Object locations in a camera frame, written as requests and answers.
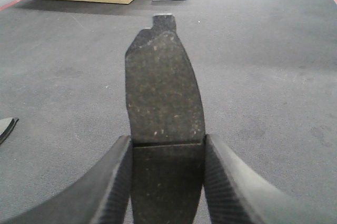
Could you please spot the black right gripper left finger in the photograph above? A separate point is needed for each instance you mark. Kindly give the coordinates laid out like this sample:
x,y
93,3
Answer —
x,y
99,196

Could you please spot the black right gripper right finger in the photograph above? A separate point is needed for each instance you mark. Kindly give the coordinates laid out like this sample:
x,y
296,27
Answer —
x,y
237,194

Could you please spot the grey brake pad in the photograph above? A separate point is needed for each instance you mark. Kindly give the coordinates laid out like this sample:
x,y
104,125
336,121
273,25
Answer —
x,y
167,124
7,125

